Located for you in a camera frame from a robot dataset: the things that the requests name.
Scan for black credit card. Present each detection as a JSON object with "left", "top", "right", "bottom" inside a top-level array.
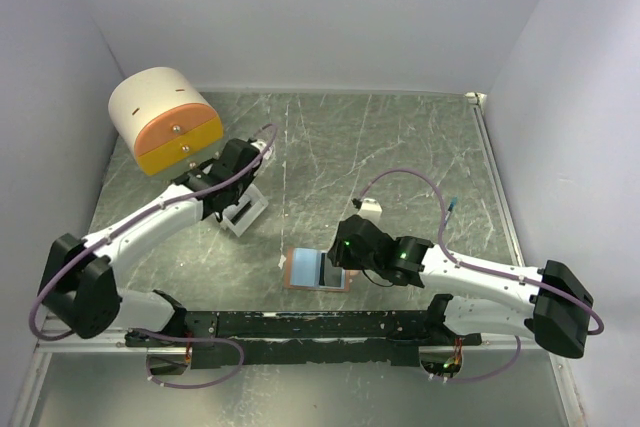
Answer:
[{"left": 319, "top": 253, "right": 345, "bottom": 289}]

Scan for pink blue card holder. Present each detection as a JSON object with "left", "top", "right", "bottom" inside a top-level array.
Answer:
[{"left": 284, "top": 247, "right": 350, "bottom": 293}]

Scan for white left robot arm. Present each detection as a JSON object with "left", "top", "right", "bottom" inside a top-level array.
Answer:
[{"left": 28, "top": 138, "right": 272, "bottom": 346}]

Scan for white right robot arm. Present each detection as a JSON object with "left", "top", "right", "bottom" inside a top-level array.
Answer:
[{"left": 327, "top": 215, "right": 593, "bottom": 359}]

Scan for white card tray box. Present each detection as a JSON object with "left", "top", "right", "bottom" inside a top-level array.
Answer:
[{"left": 220, "top": 184, "right": 269, "bottom": 237}]

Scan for cream drawer cabinet orange fronts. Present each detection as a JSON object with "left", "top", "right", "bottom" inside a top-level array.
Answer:
[{"left": 108, "top": 67, "right": 224, "bottom": 181}]

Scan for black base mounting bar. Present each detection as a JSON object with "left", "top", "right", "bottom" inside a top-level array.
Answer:
[{"left": 124, "top": 309, "right": 481, "bottom": 373}]

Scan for blue pen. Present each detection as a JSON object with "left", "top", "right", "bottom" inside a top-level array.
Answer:
[{"left": 445, "top": 197, "right": 458, "bottom": 225}]

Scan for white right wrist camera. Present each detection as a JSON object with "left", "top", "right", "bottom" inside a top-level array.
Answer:
[{"left": 353, "top": 198, "right": 382, "bottom": 224}]

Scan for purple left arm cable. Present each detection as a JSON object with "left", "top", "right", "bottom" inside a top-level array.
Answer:
[{"left": 29, "top": 122, "right": 279, "bottom": 341}]

